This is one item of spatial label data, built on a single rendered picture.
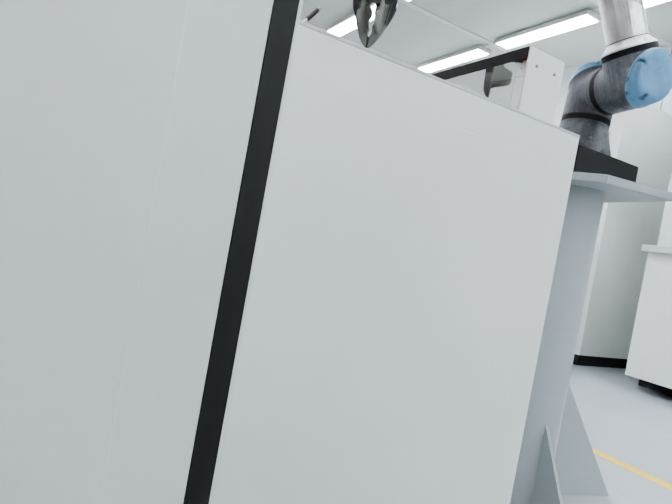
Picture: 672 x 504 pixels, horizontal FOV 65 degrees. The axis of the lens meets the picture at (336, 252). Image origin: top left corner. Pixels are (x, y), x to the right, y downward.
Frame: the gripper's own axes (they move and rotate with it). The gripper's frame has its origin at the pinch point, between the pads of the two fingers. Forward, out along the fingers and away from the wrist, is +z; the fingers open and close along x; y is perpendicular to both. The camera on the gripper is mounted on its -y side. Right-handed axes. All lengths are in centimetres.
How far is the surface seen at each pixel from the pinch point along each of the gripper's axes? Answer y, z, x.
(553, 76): 3.2, 4.6, 36.1
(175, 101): 70, 33, 5
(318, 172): 40, 33, 7
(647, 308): -260, 46, 134
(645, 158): -338, -63, 136
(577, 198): -32, 20, 49
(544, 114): 3.5, 11.7, 35.7
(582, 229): -33, 27, 52
